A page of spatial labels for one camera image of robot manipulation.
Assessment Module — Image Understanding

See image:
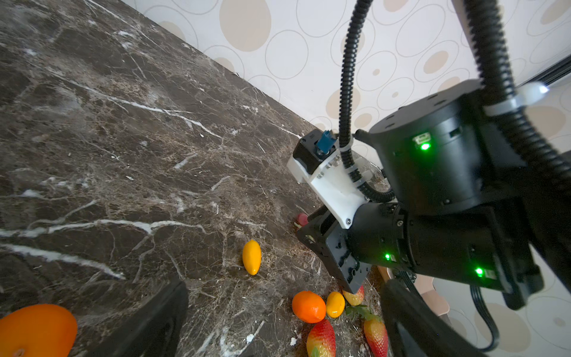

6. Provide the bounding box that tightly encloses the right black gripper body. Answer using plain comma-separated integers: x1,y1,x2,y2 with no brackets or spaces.
296,203,410,294

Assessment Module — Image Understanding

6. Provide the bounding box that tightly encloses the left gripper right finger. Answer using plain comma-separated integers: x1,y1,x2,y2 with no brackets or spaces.
381,280,486,356

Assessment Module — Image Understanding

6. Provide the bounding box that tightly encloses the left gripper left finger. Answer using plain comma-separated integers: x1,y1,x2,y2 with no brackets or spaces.
86,280,188,356

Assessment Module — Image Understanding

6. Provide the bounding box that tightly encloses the pink scalloped fruit bowl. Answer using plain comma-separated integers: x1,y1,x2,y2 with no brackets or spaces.
377,266,450,316

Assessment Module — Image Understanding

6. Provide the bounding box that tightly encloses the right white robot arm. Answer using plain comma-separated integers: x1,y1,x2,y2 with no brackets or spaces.
287,1,570,356

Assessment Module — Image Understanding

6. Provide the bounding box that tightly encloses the fake strawberry centre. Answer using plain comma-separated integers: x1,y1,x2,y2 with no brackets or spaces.
364,315,389,357

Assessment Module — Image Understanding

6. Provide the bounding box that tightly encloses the fake peach strawberry front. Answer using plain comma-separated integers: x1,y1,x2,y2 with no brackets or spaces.
342,286,364,306

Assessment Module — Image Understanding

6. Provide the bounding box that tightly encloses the red fake grape bunch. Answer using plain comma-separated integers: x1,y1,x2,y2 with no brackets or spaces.
295,213,309,228

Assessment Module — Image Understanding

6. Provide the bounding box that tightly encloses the small yellow fake lemon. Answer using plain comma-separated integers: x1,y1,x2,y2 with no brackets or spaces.
326,292,346,319

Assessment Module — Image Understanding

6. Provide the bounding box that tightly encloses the fake strawberry front left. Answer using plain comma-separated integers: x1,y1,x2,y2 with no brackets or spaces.
306,319,337,357

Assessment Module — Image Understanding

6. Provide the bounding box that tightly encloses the fake orange centre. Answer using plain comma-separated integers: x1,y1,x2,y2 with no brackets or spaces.
291,291,327,324

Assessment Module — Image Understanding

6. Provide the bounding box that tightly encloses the fake orange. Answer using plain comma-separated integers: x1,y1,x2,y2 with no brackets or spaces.
291,291,327,324
1,304,78,356

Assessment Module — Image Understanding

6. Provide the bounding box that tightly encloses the fake orange far left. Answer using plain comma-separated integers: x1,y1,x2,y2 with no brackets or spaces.
1,304,78,356

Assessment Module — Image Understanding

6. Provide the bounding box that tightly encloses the small yellow fake mango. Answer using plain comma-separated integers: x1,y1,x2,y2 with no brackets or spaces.
242,240,262,275

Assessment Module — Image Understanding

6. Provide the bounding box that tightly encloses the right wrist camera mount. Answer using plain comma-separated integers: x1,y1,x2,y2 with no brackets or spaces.
287,129,367,230

